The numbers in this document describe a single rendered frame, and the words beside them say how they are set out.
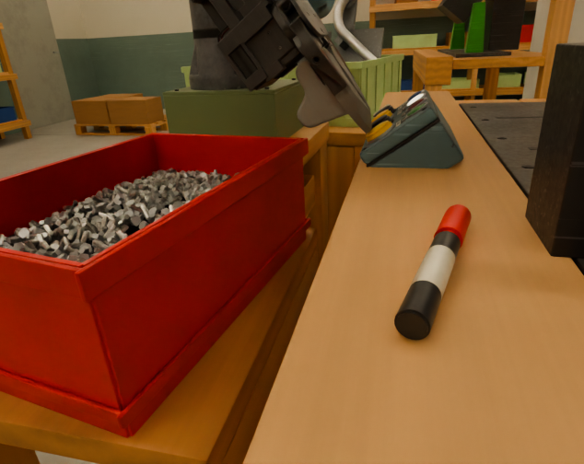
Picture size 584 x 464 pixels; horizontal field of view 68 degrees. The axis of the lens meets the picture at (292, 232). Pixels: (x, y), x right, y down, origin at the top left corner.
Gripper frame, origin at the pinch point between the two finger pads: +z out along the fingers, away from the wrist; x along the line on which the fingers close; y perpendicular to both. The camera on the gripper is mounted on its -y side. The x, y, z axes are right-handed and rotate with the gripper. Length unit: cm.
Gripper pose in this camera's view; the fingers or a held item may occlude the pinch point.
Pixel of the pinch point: (367, 116)
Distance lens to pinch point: 44.6
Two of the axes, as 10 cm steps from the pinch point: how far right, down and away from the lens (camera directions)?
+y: -7.7, 4.8, 4.3
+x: -2.4, 4.0, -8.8
